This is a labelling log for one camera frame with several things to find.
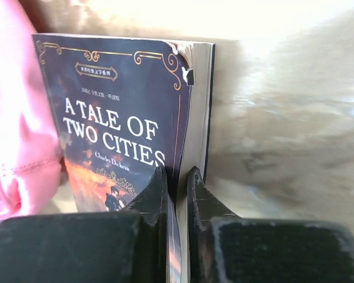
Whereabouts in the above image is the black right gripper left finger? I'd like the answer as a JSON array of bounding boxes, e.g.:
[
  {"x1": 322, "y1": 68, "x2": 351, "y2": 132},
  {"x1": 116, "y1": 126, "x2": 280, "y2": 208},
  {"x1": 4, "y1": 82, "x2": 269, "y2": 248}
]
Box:
[{"x1": 0, "y1": 167, "x2": 168, "y2": 282}]

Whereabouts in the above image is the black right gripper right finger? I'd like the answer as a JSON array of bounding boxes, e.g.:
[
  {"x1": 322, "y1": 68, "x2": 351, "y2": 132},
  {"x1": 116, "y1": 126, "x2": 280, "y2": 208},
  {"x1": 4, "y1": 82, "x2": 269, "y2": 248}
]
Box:
[{"x1": 186, "y1": 167, "x2": 354, "y2": 283}]

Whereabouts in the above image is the dark novel book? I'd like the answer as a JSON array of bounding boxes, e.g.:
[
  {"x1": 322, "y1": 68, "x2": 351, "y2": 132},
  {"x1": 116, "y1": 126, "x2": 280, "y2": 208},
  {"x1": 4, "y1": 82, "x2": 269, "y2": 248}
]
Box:
[{"x1": 32, "y1": 33, "x2": 215, "y2": 282}]

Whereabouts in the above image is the pink student backpack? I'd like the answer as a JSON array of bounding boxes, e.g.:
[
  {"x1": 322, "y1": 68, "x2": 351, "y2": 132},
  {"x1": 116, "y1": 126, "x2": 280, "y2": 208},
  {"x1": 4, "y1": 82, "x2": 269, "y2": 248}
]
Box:
[{"x1": 0, "y1": 1, "x2": 62, "y2": 221}]

